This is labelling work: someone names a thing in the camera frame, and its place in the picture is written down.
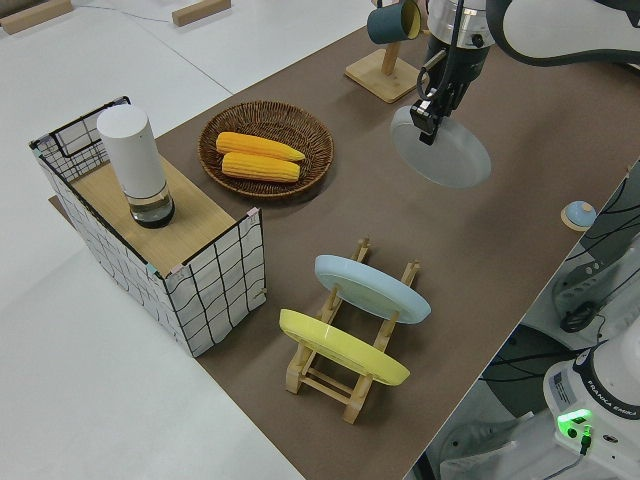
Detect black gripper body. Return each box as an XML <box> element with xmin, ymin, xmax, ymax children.
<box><xmin>424</xmin><ymin>34</ymin><xmax>490</xmax><ymax>99</ymax></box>

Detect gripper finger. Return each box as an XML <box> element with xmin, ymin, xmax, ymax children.
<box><xmin>442</xmin><ymin>82</ymin><xmax>469</xmax><ymax>120</ymax></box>
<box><xmin>410</xmin><ymin>97</ymin><xmax>444</xmax><ymax>147</ymax></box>

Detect gray plate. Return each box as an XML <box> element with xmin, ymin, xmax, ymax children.
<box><xmin>389</xmin><ymin>105</ymin><xmax>493</xmax><ymax>190</ymax></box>

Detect light blue plate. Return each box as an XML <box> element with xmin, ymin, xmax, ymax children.
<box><xmin>314</xmin><ymin>253</ymin><xmax>433</xmax><ymax>325</ymax></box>

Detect yellow plate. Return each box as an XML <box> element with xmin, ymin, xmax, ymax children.
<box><xmin>278</xmin><ymin>307</ymin><xmax>412</xmax><ymax>388</ymax></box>

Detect low wooden plate rack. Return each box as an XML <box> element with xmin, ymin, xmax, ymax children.
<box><xmin>284</xmin><ymin>237</ymin><xmax>422</xmax><ymax>426</ymax></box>

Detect wooden mug tree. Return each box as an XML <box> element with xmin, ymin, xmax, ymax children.
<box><xmin>343</xmin><ymin>0</ymin><xmax>424</xmax><ymax>105</ymax></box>

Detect dark blue mug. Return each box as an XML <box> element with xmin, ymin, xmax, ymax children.
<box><xmin>366</xmin><ymin>0</ymin><xmax>423</xmax><ymax>45</ymax></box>

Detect brown wicker basket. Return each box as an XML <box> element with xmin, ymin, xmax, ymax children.
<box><xmin>198</xmin><ymin>100</ymin><xmax>336</xmax><ymax>202</ymax></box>

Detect brown table mat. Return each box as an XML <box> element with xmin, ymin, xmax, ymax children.
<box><xmin>47</xmin><ymin>0</ymin><xmax>640</xmax><ymax>480</ymax></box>

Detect yellow corn cob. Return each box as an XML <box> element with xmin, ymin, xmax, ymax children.
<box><xmin>215</xmin><ymin>130</ymin><xmax>307</xmax><ymax>163</ymax></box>
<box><xmin>220</xmin><ymin>151</ymin><xmax>302</xmax><ymax>184</ymax></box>

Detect blue call bell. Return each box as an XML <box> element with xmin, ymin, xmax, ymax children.
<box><xmin>560</xmin><ymin>199</ymin><xmax>597</xmax><ymax>232</ymax></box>

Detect wooden block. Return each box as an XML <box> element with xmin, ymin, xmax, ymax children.
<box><xmin>170</xmin><ymin>0</ymin><xmax>234</xmax><ymax>28</ymax></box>
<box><xmin>0</xmin><ymin>0</ymin><xmax>74</xmax><ymax>36</ymax></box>

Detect white cylindrical bottle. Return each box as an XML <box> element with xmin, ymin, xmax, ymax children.
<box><xmin>95</xmin><ymin>105</ymin><xmax>177</xmax><ymax>230</ymax></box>

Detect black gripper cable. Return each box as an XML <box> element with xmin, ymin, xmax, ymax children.
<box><xmin>416</xmin><ymin>0</ymin><xmax>469</xmax><ymax>102</ymax></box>

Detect wire grid basket wooden shelf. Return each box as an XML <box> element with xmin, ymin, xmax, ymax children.
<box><xmin>28</xmin><ymin>95</ymin><xmax>267</xmax><ymax>359</ymax></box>

